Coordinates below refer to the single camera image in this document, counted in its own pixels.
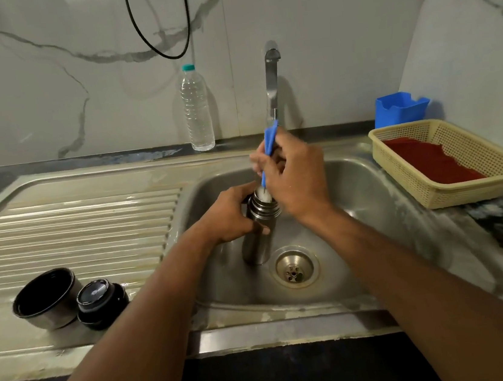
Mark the person's right hand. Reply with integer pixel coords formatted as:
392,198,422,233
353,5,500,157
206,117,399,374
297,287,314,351
246,121,338,234

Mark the person's left hand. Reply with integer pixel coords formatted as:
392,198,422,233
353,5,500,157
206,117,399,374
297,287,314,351
192,180,272,248

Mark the stainless steel flask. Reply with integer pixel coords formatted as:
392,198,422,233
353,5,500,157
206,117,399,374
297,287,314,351
234,186,288,268

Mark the blue bottle brush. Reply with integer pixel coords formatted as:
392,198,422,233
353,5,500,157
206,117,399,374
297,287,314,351
250,119,289,204

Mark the person's right forearm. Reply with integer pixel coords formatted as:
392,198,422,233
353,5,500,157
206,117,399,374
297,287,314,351
297,182,503,381

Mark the person's left forearm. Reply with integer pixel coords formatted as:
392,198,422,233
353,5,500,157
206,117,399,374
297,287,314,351
12,222,239,381

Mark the sink drain strainer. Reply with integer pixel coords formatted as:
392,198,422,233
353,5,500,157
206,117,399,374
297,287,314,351
272,243,323,292

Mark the stainless steel sink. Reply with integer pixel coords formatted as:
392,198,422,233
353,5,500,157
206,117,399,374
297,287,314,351
0,117,503,381

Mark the chrome sink faucet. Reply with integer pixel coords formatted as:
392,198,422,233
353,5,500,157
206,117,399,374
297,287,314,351
257,40,290,127

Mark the clear plastic water bottle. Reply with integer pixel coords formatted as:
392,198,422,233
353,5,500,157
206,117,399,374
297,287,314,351
177,62,217,154

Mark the blue plastic container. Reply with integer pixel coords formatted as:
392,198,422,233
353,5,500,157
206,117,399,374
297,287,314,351
371,89,433,130

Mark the red cloth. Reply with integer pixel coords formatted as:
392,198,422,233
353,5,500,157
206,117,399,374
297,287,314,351
382,127,489,192

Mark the cream plastic basket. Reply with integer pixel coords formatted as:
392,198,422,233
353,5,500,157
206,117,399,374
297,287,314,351
367,110,503,217

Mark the black flask stopper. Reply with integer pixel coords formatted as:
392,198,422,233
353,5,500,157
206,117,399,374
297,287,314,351
73,276,133,333

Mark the steel flask cup lid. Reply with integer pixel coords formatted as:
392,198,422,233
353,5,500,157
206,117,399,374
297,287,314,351
8,265,88,335

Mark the black cable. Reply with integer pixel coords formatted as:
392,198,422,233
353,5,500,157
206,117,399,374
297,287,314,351
124,0,196,66

